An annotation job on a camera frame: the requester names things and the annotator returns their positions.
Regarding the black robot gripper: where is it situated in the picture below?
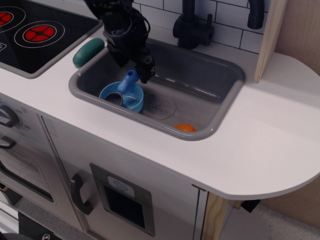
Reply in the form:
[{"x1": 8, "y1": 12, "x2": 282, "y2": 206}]
[{"x1": 103, "y1": 17, "x2": 156, "y2": 84}]

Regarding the blue handled grey spoon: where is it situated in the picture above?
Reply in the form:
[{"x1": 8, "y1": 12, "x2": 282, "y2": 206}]
[{"x1": 104, "y1": 70, "x2": 139, "y2": 106}]

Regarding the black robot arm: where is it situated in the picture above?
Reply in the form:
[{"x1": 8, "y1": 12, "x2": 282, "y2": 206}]
[{"x1": 85, "y1": 0, "x2": 156, "y2": 84}]

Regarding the light blue bowl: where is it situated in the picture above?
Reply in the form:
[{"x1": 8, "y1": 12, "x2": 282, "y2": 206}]
[{"x1": 99, "y1": 81, "x2": 144, "y2": 113}]

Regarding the grey plastic sink basin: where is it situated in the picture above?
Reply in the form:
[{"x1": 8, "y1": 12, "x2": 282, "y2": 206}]
[{"x1": 68, "y1": 38, "x2": 246, "y2": 141}]

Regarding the teal green oblong toy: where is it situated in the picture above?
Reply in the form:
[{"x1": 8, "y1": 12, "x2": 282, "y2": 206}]
[{"x1": 72, "y1": 38, "x2": 105, "y2": 67}]

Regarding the black toy faucet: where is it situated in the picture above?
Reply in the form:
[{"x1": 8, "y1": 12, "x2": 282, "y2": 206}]
[{"x1": 172, "y1": 0, "x2": 265, "y2": 50}]

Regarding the orange toy fruit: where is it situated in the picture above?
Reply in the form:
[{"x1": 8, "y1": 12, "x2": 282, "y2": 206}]
[{"x1": 174, "y1": 124, "x2": 196, "y2": 132}]

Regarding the black toy stovetop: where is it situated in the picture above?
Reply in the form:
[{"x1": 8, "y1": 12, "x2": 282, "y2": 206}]
[{"x1": 0, "y1": 0, "x2": 102, "y2": 79}]

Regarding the grey ice dispenser panel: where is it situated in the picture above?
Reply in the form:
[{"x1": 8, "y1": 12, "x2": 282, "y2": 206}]
[{"x1": 90, "y1": 163, "x2": 156, "y2": 237}]

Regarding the grey oven knob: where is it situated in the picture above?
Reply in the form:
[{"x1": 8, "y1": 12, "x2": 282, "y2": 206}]
[{"x1": 0, "y1": 105, "x2": 20, "y2": 128}]

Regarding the toy oven door window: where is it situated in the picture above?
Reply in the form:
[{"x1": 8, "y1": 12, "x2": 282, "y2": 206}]
[{"x1": 0, "y1": 144, "x2": 57, "y2": 205}]

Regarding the black cable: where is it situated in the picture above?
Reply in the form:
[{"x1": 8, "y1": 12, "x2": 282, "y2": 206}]
[{"x1": 139, "y1": 14, "x2": 151, "y2": 41}]

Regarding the dark grey cabinet handle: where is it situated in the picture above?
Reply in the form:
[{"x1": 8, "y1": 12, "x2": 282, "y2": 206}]
[{"x1": 69, "y1": 174, "x2": 93, "y2": 216}]

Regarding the grey oven door handle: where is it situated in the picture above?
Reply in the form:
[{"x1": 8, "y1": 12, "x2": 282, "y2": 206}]
[{"x1": 0, "y1": 136, "x2": 16, "y2": 149}]

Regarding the light wooden side post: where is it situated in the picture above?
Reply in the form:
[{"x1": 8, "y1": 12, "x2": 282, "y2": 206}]
[{"x1": 254, "y1": 0, "x2": 288, "y2": 83}]

